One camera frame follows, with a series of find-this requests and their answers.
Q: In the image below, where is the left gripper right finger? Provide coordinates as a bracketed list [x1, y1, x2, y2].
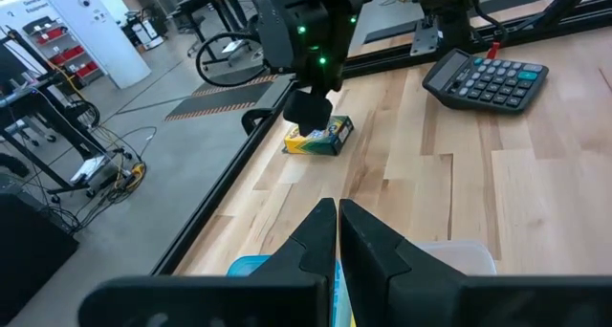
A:
[339, 198, 462, 280]

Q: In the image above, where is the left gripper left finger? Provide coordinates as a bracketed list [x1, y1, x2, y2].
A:
[261, 197, 339, 278]

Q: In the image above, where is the yellow green crayon box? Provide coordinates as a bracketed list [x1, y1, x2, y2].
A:
[282, 115, 355, 157]

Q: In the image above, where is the clear pencil box teal lid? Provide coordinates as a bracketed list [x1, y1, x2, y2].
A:
[227, 240, 498, 327]

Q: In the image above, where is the black hazard striped mat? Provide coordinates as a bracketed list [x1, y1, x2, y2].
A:
[164, 73, 291, 123]

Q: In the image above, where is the black desk calculator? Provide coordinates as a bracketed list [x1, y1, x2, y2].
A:
[421, 48, 550, 114]

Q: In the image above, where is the white cart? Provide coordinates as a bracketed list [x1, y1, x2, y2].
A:
[121, 9, 167, 51]

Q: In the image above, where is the white power strip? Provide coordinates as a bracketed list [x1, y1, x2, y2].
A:
[69, 153, 115, 185]

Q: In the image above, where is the white building pillar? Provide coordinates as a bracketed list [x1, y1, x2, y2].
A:
[32, 0, 153, 91]

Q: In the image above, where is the shelf with red bins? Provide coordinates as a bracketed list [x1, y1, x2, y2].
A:
[21, 14, 100, 79]

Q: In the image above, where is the large black box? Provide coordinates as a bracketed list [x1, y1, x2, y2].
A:
[0, 192, 80, 314]

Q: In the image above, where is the black frame clamp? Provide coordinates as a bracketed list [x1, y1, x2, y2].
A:
[240, 107, 274, 137]

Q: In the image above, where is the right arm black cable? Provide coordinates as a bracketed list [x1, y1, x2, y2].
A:
[194, 31, 270, 89]

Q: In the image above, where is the black aluminium table frame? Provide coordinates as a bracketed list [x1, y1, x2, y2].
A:
[150, 0, 612, 276]

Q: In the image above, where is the grey metal base bracket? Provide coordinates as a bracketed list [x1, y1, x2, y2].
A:
[409, 18, 442, 57]

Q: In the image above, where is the yellow floor cable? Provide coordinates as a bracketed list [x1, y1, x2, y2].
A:
[112, 161, 147, 193]

